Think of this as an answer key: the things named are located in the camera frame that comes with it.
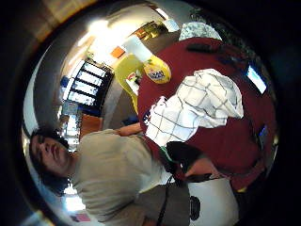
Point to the white checked dish towel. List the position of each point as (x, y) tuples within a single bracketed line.
[(194, 106)]

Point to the the person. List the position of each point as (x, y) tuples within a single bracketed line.
[(109, 166)]

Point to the dark small device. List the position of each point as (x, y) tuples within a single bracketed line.
[(262, 135)]

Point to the yellow bottle with white cap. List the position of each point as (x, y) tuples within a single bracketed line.
[(153, 64)]

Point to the yellow chair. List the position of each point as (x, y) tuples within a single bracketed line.
[(127, 70)]

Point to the smartphone with lit screen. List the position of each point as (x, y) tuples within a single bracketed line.
[(256, 78)]

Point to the black remote control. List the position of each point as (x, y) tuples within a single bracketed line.
[(202, 47)]

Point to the white patterned cushion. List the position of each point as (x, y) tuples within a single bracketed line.
[(198, 30)]

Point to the small white box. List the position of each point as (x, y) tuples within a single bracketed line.
[(171, 25)]

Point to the orange wall board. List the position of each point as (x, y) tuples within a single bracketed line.
[(118, 52)]

